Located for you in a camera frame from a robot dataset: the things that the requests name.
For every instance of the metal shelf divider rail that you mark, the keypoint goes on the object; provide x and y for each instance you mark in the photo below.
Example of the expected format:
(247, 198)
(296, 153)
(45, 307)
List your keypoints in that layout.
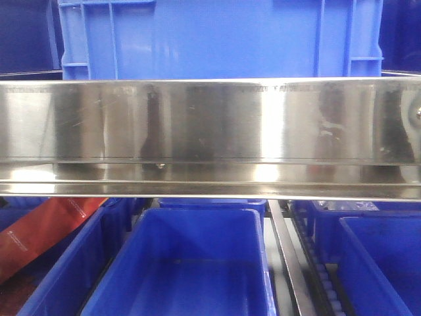
(298, 290)

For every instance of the red foil pouch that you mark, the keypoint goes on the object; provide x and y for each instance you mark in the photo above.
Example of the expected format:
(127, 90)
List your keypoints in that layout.
(41, 229)

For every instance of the dark blue crate upper left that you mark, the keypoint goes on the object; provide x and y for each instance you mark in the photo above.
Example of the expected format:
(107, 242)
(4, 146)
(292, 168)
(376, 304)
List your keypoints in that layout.
(31, 36)

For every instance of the blue bin rear right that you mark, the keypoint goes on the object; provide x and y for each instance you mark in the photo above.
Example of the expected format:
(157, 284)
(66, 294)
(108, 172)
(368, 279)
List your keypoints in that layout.
(321, 220)

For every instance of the large blue crate upper shelf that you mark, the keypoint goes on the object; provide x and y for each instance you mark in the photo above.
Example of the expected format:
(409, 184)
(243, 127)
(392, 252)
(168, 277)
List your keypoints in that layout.
(220, 39)

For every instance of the blue bin rear centre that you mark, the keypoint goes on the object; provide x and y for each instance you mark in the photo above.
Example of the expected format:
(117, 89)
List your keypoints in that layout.
(258, 205)

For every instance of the dark blue crate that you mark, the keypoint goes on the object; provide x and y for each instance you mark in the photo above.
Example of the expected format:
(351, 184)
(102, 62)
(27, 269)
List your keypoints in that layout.
(400, 36)
(31, 36)

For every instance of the dark blue crate upper right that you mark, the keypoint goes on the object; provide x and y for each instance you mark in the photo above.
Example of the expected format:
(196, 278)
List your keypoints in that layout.
(400, 36)

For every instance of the roller track strip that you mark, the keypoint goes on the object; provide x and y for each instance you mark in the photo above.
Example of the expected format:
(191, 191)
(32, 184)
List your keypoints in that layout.
(326, 290)

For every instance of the blue bin centre lower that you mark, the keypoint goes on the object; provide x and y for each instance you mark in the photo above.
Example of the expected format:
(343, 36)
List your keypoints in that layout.
(188, 262)

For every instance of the stainless steel shelf beam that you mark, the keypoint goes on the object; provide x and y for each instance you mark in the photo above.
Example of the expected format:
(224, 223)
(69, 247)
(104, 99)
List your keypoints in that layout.
(282, 138)

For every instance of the blue bin left lower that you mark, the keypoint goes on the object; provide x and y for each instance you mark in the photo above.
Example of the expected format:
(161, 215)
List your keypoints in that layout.
(59, 281)

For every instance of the blue bin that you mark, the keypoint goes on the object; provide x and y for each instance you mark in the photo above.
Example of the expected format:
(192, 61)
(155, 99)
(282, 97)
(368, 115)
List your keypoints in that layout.
(59, 281)
(258, 205)
(379, 267)
(188, 262)
(321, 220)

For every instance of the blue bin right lower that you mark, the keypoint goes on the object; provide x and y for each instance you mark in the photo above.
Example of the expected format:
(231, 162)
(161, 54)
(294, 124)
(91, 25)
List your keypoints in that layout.
(379, 267)

